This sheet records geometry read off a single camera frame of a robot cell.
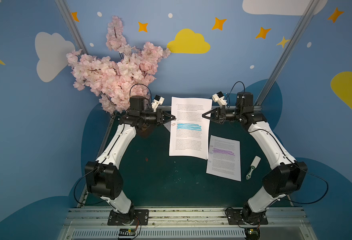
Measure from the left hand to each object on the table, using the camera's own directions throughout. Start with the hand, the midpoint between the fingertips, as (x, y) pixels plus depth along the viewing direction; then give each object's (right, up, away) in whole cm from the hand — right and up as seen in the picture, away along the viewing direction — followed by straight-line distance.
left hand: (175, 116), depth 73 cm
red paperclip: (-19, -27, +22) cm, 40 cm away
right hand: (+15, 0, -3) cm, 15 cm away
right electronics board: (+39, -59, 0) cm, 70 cm away
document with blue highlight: (+7, -8, +1) cm, 11 cm away
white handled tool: (+49, -28, +17) cm, 59 cm away
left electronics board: (-24, -57, -1) cm, 62 cm away
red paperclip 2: (-1, -4, 0) cm, 4 cm away
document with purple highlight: (+32, -27, +23) cm, 47 cm away
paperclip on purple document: (+25, -19, +29) cm, 42 cm away
